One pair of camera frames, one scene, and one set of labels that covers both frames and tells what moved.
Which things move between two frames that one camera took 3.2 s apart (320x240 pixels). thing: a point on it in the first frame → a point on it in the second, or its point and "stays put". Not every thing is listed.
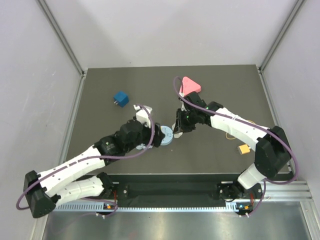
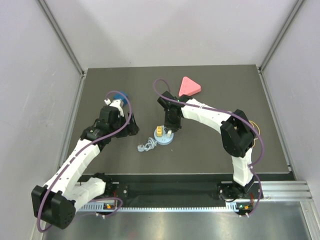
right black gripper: (181, 127) → (169, 126)
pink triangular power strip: (188, 86) stays put
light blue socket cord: (142, 146) stays put
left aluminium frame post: (55, 26) stays put
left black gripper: (158, 135) → (130, 129)
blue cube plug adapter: (121, 98) stays put
